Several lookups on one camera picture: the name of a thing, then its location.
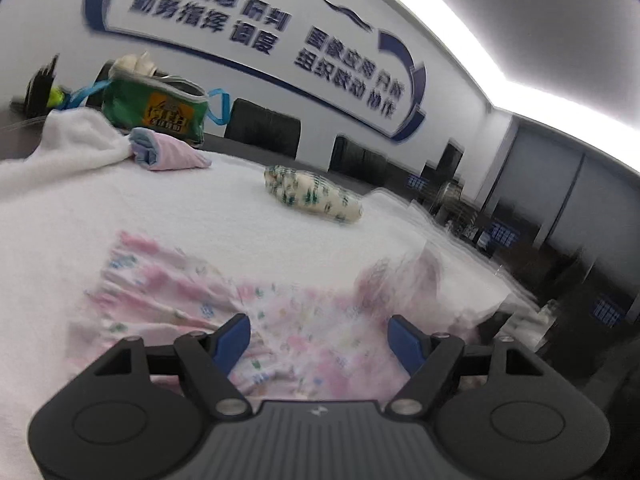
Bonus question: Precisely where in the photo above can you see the black walkie talkie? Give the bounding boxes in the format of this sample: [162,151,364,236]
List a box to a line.
[29,54,59,107]

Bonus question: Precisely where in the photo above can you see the pink folded garment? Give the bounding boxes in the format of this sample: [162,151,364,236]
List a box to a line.
[129,127,212,172]

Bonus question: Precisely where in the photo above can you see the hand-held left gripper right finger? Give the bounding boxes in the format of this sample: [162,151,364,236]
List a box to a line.
[387,314,548,418]

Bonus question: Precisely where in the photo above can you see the white fleece blanket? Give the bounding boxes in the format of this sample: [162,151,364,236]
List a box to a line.
[0,107,541,480]

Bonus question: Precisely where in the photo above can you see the black office chair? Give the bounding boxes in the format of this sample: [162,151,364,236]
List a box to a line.
[223,98,302,159]
[424,141,464,187]
[329,135,389,182]

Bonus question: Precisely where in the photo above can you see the green bag with blue straps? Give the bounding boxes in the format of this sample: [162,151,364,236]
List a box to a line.
[65,72,232,149]

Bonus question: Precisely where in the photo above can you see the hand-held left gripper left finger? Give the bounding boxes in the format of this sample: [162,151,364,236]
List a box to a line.
[93,312,253,419]

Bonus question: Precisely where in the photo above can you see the pink floral garment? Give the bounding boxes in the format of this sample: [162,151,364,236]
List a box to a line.
[67,230,481,406]

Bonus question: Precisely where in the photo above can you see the cream cloth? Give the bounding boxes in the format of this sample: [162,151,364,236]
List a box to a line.
[112,52,159,79]

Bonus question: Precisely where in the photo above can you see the blue wall lettering sign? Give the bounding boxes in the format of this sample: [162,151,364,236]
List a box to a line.
[82,0,429,144]

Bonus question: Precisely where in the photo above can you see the cream green-flower garment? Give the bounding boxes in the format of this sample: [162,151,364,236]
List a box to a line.
[263,164,364,226]

